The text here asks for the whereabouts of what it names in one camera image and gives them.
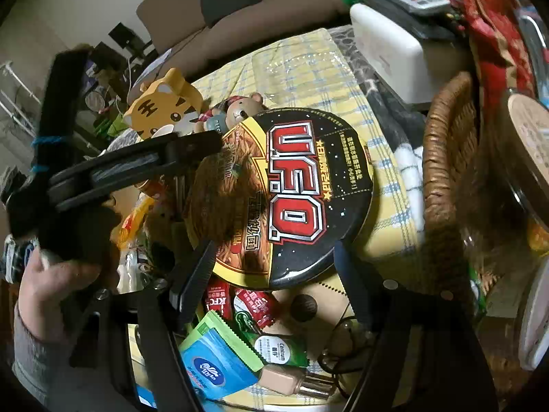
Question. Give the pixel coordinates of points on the white round container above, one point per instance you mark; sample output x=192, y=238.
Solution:
x=536, y=322

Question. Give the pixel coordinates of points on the brown wicker basket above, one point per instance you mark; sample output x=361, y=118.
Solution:
x=441, y=137

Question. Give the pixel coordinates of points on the black remote control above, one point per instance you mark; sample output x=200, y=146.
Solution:
x=414, y=25

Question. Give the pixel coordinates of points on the black eyeglasses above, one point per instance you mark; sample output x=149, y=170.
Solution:
x=339, y=364

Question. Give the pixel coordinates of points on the white striped towel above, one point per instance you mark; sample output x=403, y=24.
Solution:
x=409, y=171

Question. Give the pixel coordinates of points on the white metal rack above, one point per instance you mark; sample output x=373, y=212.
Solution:
x=13, y=107

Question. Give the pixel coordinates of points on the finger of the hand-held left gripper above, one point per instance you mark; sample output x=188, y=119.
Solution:
x=171, y=150

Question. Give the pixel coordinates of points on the black instant noodle bowl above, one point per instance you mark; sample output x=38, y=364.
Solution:
x=300, y=180

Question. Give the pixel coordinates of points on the orange snack packet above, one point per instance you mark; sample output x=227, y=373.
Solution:
x=135, y=219

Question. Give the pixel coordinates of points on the green packet with white label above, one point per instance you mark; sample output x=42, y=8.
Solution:
x=278, y=347

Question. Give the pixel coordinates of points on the brown sofa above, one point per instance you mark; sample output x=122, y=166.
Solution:
x=257, y=30

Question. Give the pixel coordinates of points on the beige foundation bottle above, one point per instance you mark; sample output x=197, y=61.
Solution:
x=283, y=378

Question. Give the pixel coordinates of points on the blue tissue pack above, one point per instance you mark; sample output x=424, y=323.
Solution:
x=214, y=364

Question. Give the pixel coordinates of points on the white rectangular box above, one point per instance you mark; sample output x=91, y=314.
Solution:
x=386, y=47

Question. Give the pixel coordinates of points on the teddy bear figurine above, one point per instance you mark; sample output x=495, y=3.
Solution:
x=240, y=109

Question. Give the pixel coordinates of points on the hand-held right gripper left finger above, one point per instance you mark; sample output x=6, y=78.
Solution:
x=205, y=264

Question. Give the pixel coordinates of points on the person's left forearm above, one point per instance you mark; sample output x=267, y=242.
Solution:
x=30, y=360

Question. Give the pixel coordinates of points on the brown paper card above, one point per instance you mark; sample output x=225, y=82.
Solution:
x=330, y=304

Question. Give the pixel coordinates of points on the red sauce packet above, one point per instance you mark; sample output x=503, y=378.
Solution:
x=255, y=304
x=218, y=298

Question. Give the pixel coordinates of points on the green tissue pack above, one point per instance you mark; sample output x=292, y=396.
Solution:
x=223, y=328

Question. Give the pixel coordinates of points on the red patterned cloth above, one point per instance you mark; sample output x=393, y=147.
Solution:
x=493, y=30

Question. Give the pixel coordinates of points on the glass jar with beige lid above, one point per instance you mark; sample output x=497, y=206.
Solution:
x=527, y=137

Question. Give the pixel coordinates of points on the yellow tiger plush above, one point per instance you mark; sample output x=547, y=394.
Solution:
x=158, y=107

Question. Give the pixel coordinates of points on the grey patterned cloth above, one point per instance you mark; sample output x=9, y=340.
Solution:
x=377, y=94

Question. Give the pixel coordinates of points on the person's left hand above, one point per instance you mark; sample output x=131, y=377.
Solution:
x=43, y=283

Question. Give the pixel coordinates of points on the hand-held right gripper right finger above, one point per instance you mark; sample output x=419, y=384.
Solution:
x=348, y=268

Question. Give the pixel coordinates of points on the yellow plaid tablecloth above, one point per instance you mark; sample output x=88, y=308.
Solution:
x=300, y=77

